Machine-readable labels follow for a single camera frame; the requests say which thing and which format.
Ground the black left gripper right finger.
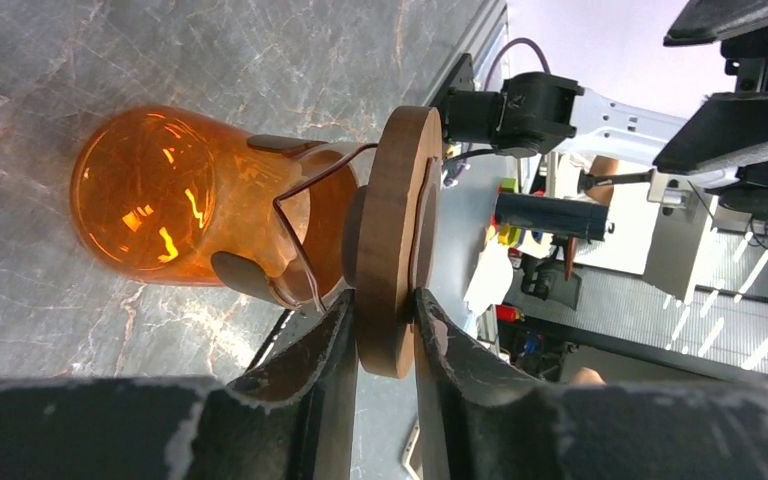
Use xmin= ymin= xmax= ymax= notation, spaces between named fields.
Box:
xmin=413 ymin=289 xmax=768 ymax=479

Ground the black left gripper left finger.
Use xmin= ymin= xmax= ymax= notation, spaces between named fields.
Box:
xmin=0 ymin=290 xmax=357 ymax=479

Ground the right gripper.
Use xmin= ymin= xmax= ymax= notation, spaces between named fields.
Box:
xmin=653 ymin=0 xmax=768 ymax=221

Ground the orange glass carafe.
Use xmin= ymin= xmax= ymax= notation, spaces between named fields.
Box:
xmin=69 ymin=105 xmax=371 ymax=308

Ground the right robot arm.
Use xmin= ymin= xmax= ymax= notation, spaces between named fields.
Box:
xmin=434 ymin=1 xmax=768 ymax=222

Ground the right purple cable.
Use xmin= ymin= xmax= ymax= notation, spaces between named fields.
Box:
xmin=483 ymin=36 xmax=552 ymax=94

